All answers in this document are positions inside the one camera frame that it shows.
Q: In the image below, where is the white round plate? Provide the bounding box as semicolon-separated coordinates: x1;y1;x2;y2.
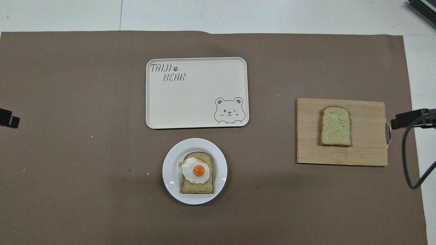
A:
162;138;228;205

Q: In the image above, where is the cream tray with bear print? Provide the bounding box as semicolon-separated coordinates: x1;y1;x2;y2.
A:
145;57;250;130

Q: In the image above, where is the fried egg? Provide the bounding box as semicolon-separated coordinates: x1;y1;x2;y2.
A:
181;157;210;184

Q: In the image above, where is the bread slice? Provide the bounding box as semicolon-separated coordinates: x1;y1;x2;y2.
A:
319;105;353;147
180;151;215;194

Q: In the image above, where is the wooden cutting board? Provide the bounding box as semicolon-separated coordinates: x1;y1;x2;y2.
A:
296;98;392;167

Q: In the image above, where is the black cable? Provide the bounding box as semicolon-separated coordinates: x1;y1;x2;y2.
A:
401;114;436;190

